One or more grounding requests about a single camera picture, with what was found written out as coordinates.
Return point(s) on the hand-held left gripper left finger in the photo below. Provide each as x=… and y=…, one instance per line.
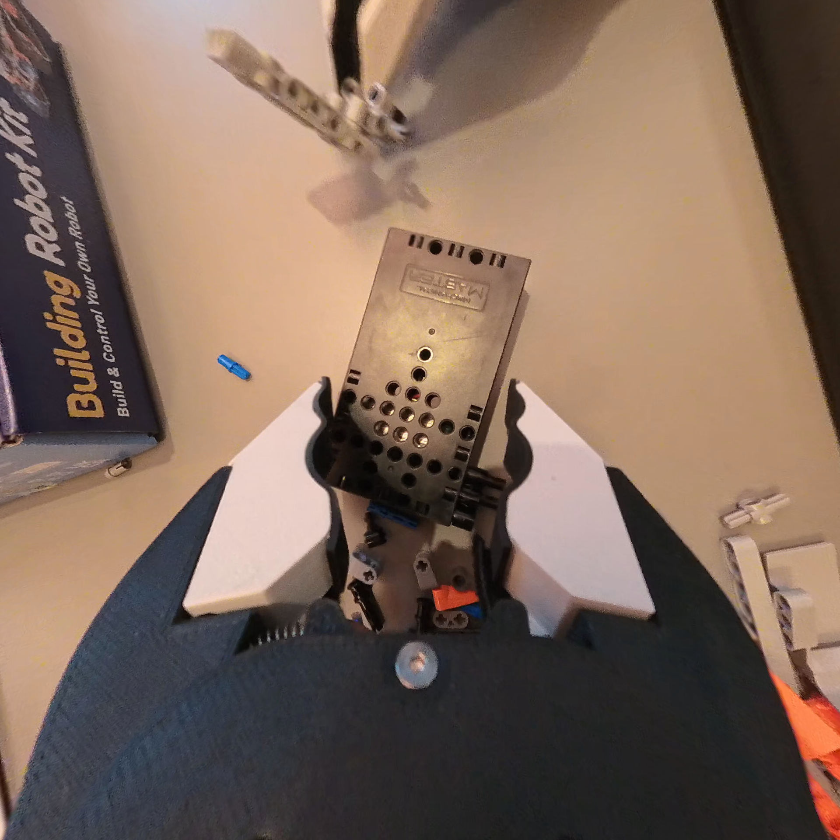
x=262, y=512

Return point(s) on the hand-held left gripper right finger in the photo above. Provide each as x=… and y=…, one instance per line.
x=564, y=518

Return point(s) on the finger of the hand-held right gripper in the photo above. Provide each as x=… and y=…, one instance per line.
x=459, y=59

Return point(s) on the grey beam and connector assembly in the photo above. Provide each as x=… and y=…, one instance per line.
x=308, y=98

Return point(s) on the pile of building pieces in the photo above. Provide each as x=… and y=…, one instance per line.
x=794, y=571

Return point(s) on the blue connector pin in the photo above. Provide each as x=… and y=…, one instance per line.
x=233, y=367

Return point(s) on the small grey connector piece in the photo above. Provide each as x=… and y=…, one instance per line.
x=118, y=468

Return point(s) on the grey cross axle connector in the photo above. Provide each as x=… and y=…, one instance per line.
x=754, y=510

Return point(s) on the blue robot kit box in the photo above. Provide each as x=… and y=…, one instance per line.
x=65, y=262

